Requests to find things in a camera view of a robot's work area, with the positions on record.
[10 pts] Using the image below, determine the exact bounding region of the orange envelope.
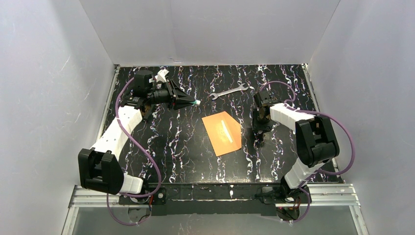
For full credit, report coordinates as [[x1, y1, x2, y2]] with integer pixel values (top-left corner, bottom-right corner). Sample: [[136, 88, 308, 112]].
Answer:
[[202, 112, 242, 157]]

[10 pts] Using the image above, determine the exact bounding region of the tan letter paper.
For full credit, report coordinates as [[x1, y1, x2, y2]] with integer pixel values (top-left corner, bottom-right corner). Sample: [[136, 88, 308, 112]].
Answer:
[[221, 120, 233, 143]]

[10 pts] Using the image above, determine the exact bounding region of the silver open-end wrench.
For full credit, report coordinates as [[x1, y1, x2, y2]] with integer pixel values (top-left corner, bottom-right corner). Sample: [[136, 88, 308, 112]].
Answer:
[[209, 83, 250, 100]]

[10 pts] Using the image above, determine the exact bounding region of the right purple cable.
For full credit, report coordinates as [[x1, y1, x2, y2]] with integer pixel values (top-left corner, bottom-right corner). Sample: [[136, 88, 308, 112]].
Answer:
[[258, 81, 356, 224]]

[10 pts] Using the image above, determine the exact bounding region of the aluminium front frame rail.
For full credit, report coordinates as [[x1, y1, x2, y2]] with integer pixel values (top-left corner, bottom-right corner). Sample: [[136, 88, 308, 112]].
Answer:
[[62, 183, 368, 235]]

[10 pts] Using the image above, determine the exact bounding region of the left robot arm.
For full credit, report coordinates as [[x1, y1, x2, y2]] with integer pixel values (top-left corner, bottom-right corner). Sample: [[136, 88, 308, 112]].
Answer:
[[78, 69, 200, 198]]

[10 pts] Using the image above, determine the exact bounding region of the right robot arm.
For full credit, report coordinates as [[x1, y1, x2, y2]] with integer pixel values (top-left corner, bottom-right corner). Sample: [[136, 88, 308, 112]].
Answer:
[[252, 91, 340, 204]]

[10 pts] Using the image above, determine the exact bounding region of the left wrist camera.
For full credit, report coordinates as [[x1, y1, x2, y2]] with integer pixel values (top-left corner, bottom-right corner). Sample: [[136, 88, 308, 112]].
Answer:
[[155, 69, 169, 84]]

